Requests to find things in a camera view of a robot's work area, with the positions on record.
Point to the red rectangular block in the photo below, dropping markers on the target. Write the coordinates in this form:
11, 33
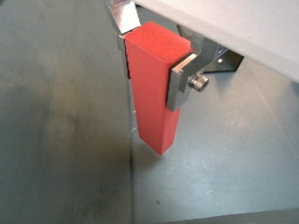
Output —
154, 50

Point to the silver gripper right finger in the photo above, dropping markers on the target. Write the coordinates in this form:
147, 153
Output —
186, 73

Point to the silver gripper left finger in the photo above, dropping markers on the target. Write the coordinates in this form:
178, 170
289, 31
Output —
125, 19

